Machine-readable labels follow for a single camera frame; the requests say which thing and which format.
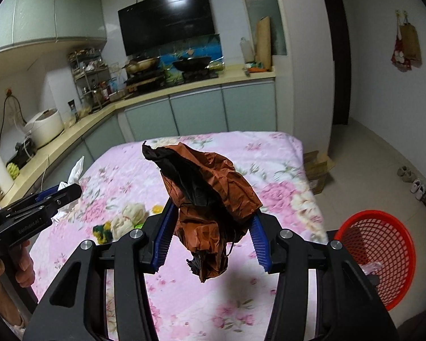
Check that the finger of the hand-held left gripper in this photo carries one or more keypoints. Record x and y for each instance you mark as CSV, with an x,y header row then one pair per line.
x,y
48,195
69,191

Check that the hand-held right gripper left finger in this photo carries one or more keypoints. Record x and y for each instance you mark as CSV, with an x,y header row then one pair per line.
x,y
163,234

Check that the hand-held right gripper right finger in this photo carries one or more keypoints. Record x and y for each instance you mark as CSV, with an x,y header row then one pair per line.
x,y
259,241

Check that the white tissue paper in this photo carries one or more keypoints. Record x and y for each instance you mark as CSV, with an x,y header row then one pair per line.
x,y
74,174

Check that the yellow green scrap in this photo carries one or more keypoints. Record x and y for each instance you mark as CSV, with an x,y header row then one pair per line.
x,y
101,232

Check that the black orange paper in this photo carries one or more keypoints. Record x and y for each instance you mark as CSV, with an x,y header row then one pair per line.
x,y
206,184

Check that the red plastic mesh basket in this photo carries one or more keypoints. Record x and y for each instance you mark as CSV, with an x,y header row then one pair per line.
x,y
394,241

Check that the person's left forearm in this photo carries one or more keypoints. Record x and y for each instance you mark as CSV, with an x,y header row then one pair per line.
x,y
1,305

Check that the person's left hand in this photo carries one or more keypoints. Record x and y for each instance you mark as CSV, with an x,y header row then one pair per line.
x,y
25,264

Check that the small black appliance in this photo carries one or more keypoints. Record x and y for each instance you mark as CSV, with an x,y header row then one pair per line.
x,y
21,153

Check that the white rice cooker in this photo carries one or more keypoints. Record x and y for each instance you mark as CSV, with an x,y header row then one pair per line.
x,y
44,128

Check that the pink floral blanket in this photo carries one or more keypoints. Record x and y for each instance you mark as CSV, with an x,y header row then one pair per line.
x,y
277,170

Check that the dark lidded glass jar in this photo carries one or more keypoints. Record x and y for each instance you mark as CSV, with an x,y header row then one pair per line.
x,y
72,109

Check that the open cardboard box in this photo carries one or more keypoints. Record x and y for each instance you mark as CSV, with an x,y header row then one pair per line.
x,y
317,174

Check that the metal spice rack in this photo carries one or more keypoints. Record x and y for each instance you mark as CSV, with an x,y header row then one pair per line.
x,y
88,78

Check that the clear plastic bag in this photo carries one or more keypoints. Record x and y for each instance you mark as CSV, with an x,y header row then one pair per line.
x,y
371,269

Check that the pale green lower cabinets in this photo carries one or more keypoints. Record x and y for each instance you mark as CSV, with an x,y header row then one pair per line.
x,y
198,110

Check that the pale green cabinets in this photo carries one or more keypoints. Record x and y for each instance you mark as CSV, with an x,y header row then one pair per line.
x,y
198,110
56,7

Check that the golden frying pan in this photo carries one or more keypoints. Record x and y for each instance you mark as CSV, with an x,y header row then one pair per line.
x,y
142,65

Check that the beige slipper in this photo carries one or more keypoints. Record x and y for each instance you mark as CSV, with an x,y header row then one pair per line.
x,y
403,171
410,176

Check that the black gas stove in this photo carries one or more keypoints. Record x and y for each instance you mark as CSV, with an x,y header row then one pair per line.
x,y
198,74

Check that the white shoe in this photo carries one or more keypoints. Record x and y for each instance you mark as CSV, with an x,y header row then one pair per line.
x,y
417,187
423,192

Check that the black wok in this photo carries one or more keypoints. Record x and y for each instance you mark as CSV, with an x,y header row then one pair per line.
x,y
191,64

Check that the pale green upper cabinets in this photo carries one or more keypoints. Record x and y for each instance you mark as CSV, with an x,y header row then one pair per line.
x,y
56,7

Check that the translucent plastic bottle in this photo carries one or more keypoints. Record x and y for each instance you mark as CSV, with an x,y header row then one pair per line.
x,y
247,51

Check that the blue foil backsplash sheet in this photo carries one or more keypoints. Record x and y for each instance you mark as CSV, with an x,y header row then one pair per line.
x,y
202,48

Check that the black range hood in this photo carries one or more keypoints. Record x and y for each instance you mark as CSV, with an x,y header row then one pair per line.
x,y
167,21

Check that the dark wooden door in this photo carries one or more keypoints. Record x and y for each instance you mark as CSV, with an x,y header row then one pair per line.
x,y
335,60

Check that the wooden cutting board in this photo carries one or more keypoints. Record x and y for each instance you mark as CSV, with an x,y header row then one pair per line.
x,y
263,42

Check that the red floral cloth bag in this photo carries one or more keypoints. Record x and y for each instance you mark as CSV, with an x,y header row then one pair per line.
x,y
399,58

